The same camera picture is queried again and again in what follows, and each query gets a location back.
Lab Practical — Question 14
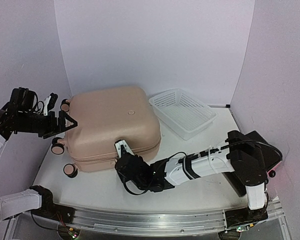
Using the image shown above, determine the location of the pink hard-shell suitcase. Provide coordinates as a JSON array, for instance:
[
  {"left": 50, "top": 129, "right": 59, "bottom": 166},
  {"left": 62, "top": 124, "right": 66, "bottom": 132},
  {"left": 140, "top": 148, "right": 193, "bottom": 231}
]
[{"left": 51, "top": 86, "right": 161, "bottom": 178}]

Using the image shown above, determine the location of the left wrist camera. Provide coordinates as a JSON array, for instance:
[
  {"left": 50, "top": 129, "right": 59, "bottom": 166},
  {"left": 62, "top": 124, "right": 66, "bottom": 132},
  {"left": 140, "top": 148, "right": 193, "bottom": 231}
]
[{"left": 39, "top": 92, "right": 58, "bottom": 116}]

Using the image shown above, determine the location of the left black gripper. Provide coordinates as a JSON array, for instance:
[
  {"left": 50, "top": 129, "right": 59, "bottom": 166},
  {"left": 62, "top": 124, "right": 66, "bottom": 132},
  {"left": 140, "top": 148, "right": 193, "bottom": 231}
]
[{"left": 17, "top": 110, "right": 77, "bottom": 139}]

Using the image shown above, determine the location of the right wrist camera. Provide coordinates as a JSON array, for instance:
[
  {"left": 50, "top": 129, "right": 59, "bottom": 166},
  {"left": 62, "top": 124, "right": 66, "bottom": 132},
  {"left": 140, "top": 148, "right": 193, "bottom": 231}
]
[{"left": 114, "top": 140, "right": 128, "bottom": 159}]

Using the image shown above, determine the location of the black pink tiered rack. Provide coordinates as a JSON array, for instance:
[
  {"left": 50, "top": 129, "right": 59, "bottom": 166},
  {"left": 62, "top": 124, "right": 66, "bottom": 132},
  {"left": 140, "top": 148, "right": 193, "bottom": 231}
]
[{"left": 223, "top": 130, "right": 283, "bottom": 197}]

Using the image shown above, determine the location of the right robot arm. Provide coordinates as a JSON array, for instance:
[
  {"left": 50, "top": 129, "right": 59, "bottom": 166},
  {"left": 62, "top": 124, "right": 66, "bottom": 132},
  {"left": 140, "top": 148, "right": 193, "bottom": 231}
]
[{"left": 114, "top": 130, "right": 268, "bottom": 222}]

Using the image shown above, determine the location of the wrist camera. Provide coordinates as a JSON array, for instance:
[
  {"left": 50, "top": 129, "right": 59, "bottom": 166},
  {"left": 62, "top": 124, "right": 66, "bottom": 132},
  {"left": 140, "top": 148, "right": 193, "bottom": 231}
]
[
  {"left": 114, "top": 140, "right": 128, "bottom": 159},
  {"left": 39, "top": 92, "right": 58, "bottom": 116}
]

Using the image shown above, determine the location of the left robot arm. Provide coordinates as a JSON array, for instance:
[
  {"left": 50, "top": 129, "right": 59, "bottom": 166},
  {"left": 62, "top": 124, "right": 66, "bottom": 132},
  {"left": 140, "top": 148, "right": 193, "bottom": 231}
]
[{"left": 0, "top": 87, "right": 78, "bottom": 224}]

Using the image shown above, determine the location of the white plastic mesh basket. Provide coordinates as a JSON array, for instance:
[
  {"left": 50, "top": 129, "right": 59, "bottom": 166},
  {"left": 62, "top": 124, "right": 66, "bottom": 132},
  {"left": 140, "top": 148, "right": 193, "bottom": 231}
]
[{"left": 148, "top": 88, "right": 217, "bottom": 140}]

